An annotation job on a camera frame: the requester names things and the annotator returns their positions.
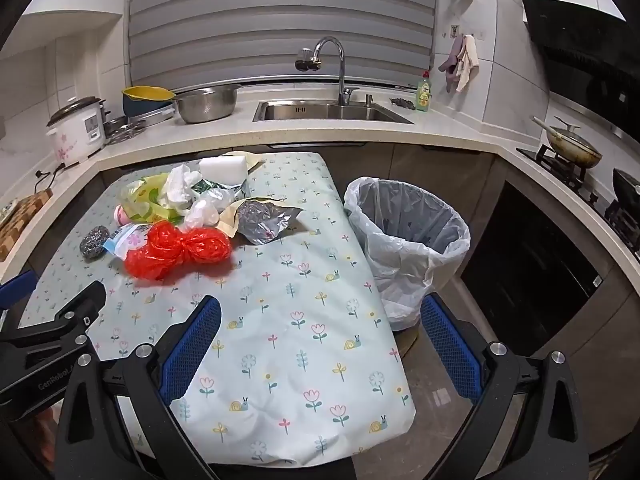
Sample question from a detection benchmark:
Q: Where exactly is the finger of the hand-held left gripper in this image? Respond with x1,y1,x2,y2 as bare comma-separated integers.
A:
0,269,40,312
0,280,108,357

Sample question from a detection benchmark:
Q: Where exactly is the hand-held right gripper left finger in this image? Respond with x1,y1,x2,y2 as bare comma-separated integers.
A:
55,295,223,480

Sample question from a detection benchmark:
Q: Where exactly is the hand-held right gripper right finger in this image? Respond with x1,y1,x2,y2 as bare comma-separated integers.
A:
420,294,591,480

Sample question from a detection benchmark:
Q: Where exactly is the blue and white wrapper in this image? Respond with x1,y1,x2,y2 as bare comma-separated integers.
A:
102,223,151,261

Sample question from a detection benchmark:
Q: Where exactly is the red plastic bag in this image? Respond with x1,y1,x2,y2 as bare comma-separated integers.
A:
124,221,233,281

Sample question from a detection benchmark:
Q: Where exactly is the trash bin with white bag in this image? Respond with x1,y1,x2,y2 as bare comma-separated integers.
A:
343,176,472,332

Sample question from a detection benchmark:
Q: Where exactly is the yellow-green plastic bag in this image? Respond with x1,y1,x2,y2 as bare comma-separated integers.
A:
120,172,186,224

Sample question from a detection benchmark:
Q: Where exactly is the white paper towel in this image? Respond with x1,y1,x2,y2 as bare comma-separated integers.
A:
164,164,203,208
184,197,221,231

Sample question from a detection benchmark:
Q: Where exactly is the silver foil wrapper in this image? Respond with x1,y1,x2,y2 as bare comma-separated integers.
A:
220,197,305,246

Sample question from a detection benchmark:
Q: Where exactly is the green foil wrapper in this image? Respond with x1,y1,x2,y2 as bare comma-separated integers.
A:
192,180,251,203

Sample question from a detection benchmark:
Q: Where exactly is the wooden cutting board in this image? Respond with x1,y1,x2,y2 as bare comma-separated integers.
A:
0,187,54,261

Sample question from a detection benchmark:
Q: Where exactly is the steel wool scrubber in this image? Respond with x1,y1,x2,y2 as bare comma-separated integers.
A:
79,226,112,261

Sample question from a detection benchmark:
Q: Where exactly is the floral printed tablecloth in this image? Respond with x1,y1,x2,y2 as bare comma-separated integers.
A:
17,151,417,466

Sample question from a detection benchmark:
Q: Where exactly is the built-in black oven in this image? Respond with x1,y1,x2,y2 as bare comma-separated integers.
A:
460,180,606,356

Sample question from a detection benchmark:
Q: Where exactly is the white rice cooker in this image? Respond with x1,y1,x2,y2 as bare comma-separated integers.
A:
46,96,108,167

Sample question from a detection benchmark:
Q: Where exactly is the white sponge block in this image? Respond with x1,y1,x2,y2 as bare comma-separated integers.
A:
198,155,251,182

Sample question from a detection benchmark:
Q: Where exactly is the beige packet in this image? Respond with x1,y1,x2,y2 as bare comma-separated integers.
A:
222,151,266,172

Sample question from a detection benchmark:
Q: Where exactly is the black gas stove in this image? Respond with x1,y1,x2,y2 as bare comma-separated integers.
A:
516,144,640,256

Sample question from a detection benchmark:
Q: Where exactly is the yellow and blue basin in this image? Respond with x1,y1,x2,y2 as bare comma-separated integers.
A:
121,86,177,118

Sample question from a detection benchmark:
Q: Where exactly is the wok with glass lid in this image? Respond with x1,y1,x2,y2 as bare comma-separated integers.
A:
531,116,603,170

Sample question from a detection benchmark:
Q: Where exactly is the black wok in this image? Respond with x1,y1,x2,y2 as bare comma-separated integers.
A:
612,167,640,211

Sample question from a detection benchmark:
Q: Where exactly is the stainless steel colander bowl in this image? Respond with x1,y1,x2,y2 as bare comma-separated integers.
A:
172,85,242,124

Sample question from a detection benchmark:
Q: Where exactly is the green dish soap bottle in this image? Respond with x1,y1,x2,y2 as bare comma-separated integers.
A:
416,71,434,112

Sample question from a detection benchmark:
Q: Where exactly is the stainless steel sink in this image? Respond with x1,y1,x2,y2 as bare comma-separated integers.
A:
252,100,415,125

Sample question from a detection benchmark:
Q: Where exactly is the purple hanging cloth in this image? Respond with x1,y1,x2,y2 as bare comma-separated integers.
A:
438,35,466,93

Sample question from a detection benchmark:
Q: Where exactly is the cream hanging cloth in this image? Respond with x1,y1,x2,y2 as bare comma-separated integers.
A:
456,35,480,93

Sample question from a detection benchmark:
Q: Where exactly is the chrome faucet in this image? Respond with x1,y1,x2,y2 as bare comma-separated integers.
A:
295,36,361,107

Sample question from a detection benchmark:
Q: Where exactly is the black range hood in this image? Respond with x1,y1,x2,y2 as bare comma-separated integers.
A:
521,0,640,141

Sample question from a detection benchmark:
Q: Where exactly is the grey window blind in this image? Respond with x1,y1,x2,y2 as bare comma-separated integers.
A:
128,0,436,88

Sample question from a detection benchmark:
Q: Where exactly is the black power cord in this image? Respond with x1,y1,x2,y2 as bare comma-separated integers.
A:
34,162,68,193

